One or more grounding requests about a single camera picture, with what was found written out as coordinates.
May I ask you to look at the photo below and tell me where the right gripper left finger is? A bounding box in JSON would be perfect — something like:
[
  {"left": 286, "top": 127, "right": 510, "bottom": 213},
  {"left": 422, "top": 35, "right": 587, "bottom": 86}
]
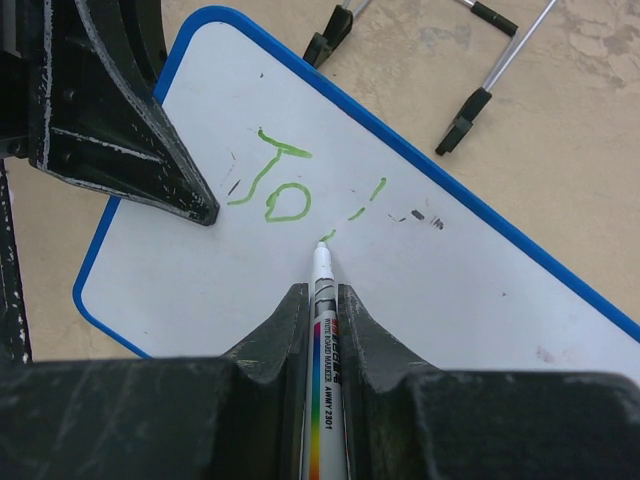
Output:
[{"left": 1, "top": 283, "right": 309, "bottom": 479}]

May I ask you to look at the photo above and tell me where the black base frame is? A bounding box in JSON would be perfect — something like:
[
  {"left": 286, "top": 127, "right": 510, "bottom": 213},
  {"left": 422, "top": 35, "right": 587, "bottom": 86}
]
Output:
[{"left": 0, "top": 161, "right": 32, "bottom": 367}]

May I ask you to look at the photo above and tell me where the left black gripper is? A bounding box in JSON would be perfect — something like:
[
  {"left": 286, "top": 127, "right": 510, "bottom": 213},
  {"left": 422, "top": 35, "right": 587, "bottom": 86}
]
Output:
[{"left": 1, "top": 0, "right": 219, "bottom": 226}]

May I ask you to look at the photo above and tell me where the wire whiteboard stand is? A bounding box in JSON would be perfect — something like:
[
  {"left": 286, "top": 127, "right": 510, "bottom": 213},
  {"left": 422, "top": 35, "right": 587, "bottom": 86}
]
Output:
[{"left": 303, "top": 1, "right": 555, "bottom": 156}]

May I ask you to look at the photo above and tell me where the white whiteboard marker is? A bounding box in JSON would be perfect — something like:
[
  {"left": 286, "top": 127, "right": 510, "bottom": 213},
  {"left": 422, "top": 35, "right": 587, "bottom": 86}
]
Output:
[{"left": 300, "top": 241, "right": 348, "bottom": 479}]

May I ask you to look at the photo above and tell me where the blue framed whiteboard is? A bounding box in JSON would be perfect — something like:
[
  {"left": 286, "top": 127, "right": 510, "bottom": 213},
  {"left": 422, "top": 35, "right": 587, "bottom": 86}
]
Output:
[{"left": 73, "top": 6, "right": 639, "bottom": 379}]

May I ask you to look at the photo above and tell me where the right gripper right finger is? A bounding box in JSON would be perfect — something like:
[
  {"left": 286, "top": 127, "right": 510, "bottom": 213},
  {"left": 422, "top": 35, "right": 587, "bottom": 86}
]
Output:
[{"left": 338, "top": 285, "right": 639, "bottom": 479}]

